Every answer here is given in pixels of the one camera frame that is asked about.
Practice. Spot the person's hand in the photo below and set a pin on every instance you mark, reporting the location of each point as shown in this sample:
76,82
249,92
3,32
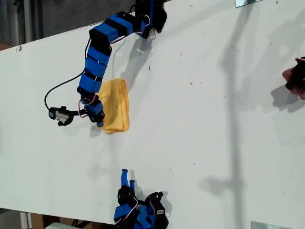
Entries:
287,74

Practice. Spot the yellow square towel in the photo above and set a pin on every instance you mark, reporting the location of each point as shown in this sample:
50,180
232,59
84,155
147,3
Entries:
116,105

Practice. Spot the grey metal post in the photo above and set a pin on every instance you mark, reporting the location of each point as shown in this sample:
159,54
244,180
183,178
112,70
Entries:
27,21

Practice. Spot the white table leg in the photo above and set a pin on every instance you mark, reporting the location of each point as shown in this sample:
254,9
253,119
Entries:
25,220

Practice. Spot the black camera box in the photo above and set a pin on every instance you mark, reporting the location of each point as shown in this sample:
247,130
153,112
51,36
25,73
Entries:
59,115
159,210

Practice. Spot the black camera stalk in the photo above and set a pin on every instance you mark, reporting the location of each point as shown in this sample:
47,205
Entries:
152,195
78,112

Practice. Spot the black handheld device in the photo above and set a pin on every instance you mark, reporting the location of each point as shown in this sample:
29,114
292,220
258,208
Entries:
299,75

